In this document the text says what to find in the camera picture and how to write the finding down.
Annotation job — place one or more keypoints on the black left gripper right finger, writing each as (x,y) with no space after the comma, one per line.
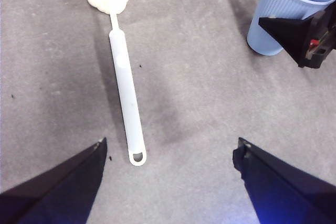
(283,190)

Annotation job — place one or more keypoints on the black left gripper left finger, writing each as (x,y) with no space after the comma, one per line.
(52,195)

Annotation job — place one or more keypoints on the blue ribbed plastic cup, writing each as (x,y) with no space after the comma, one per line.
(278,1)

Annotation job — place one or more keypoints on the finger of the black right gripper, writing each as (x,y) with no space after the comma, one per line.
(291,33)

